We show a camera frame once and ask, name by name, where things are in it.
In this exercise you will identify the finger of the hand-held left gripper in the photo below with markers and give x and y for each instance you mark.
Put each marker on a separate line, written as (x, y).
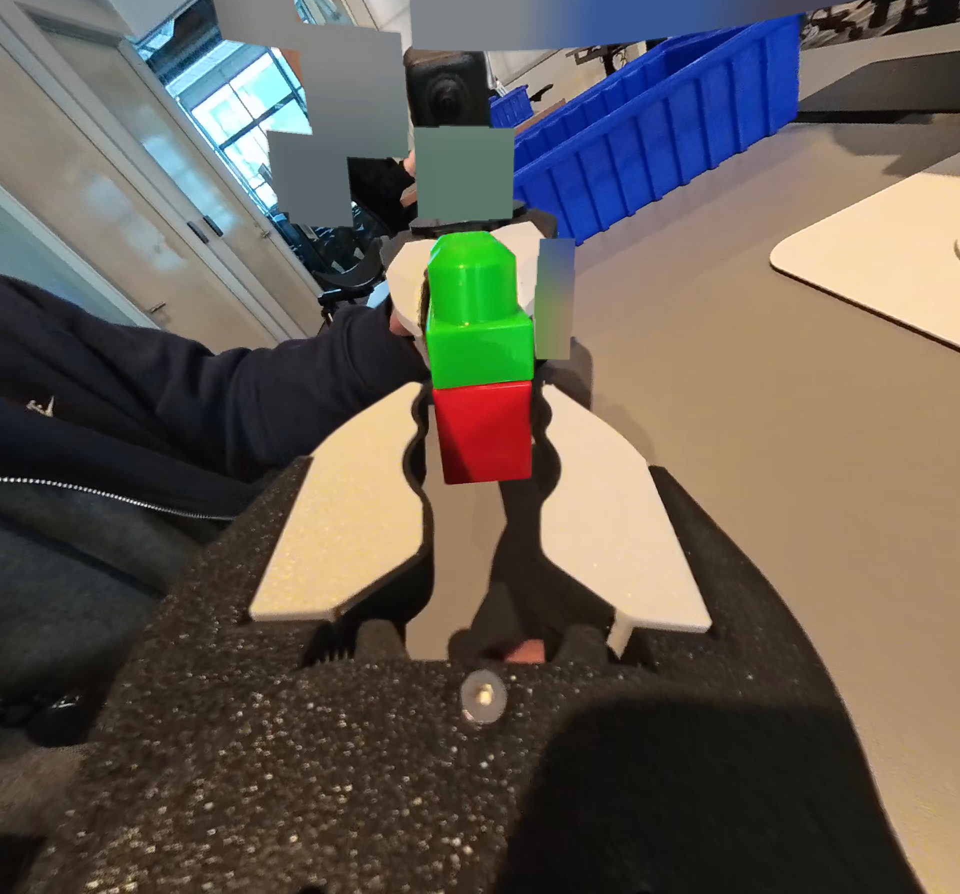
(527, 271)
(405, 279)

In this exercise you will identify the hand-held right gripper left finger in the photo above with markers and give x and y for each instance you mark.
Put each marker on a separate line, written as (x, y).
(345, 534)

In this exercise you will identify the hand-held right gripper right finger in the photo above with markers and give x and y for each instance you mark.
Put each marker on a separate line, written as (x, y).
(615, 534)

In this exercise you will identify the green two-stud mega block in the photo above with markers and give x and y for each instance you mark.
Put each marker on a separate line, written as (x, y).
(480, 346)

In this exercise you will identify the large blue plastic bin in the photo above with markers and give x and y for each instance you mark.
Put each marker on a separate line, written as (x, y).
(637, 151)

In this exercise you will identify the red mega block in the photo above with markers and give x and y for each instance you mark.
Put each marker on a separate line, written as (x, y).
(484, 436)

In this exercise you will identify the person's left forearm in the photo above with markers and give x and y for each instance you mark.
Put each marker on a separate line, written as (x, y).
(225, 399)

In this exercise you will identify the small blue plastic bin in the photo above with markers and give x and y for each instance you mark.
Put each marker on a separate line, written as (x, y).
(514, 108)

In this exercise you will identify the person's dark jacket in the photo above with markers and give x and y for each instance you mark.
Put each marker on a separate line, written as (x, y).
(75, 571)

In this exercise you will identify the white double door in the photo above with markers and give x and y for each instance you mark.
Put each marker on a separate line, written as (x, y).
(135, 181)

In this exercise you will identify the white instruction board stand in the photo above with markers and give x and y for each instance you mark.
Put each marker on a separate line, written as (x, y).
(862, 256)

